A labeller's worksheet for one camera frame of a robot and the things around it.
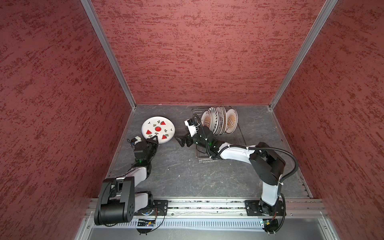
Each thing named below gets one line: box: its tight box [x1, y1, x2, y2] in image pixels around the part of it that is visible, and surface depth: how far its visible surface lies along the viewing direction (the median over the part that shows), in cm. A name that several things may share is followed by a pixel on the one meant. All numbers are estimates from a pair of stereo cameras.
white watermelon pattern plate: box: [141, 116, 176, 144], surface depth 94 cm
